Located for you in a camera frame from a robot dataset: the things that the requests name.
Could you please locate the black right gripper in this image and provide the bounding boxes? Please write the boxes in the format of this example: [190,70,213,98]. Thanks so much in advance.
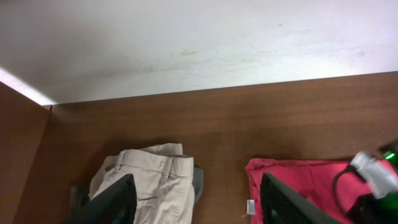
[346,192,397,224]

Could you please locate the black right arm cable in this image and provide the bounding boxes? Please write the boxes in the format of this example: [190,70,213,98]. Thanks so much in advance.
[331,164,358,215]

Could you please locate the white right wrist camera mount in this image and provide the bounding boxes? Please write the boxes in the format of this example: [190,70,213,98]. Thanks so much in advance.
[349,151,397,199]

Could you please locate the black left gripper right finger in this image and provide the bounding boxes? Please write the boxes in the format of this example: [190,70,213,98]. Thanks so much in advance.
[260,173,339,224]

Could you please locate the orange soccer t-shirt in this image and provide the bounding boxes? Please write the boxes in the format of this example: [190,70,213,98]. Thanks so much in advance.
[245,158,370,223]

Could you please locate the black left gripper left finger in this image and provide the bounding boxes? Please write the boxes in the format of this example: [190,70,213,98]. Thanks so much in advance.
[62,174,137,224]

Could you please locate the grey folded garment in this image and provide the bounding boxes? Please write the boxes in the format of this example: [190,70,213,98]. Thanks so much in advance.
[70,166,205,215]

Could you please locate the beige folded shorts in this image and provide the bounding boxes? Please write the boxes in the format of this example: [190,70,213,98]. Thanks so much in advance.
[88,143,195,224]

